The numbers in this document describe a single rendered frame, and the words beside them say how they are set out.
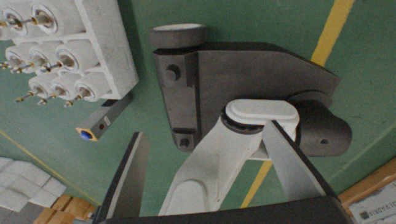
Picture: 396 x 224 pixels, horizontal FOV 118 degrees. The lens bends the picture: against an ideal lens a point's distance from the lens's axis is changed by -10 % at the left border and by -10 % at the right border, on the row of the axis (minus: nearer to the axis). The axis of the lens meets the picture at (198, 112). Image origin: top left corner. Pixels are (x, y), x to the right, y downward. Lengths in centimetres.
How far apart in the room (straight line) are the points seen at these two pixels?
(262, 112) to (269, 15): 38
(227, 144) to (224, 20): 46
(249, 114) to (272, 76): 18
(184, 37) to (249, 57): 21
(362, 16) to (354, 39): 8
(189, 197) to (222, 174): 10
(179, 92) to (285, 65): 37
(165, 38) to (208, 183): 39
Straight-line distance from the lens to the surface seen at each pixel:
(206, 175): 28
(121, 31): 71
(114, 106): 78
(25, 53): 78
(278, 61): 51
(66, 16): 58
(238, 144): 38
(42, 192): 343
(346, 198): 198
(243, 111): 40
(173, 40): 44
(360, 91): 98
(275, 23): 66
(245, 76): 50
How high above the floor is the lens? 62
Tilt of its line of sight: 50 degrees down
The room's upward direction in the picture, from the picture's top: 168 degrees counter-clockwise
